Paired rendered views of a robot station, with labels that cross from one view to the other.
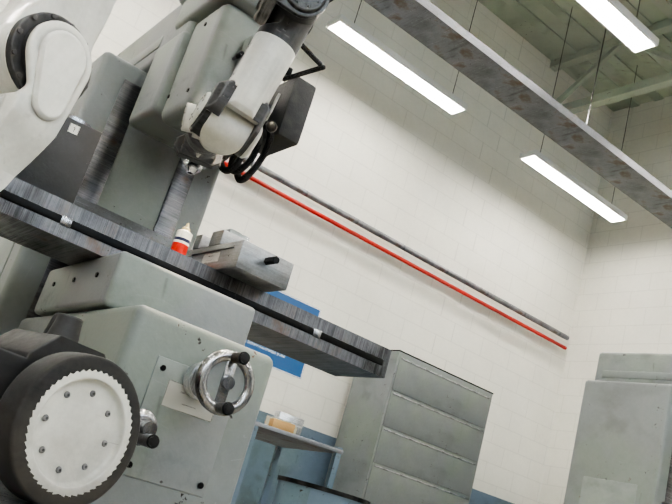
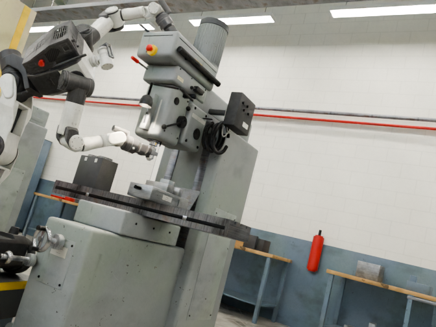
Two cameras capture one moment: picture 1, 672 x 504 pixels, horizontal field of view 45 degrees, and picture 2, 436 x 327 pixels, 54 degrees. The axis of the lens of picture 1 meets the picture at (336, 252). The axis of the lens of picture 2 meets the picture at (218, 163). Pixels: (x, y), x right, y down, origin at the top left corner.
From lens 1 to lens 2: 2.33 m
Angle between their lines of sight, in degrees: 62
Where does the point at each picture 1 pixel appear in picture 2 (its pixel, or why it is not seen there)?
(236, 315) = (117, 215)
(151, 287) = (87, 211)
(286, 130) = (226, 121)
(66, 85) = not seen: outside the picture
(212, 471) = (65, 279)
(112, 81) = not seen: hidden behind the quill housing
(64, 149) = (93, 169)
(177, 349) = (56, 231)
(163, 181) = (195, 166)
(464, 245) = not seen: outside the picture
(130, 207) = (182, 181)
